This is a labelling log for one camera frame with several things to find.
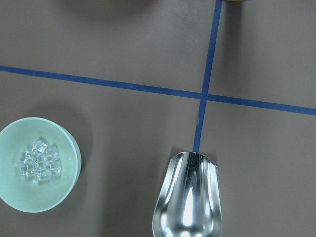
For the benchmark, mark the ice cubes in bowl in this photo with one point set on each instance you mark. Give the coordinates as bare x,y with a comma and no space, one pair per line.
40,162

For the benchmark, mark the green bowl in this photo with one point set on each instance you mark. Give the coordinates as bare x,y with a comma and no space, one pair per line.
30,196

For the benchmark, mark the steel ice scoop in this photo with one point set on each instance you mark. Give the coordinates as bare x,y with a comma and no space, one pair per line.
189,203

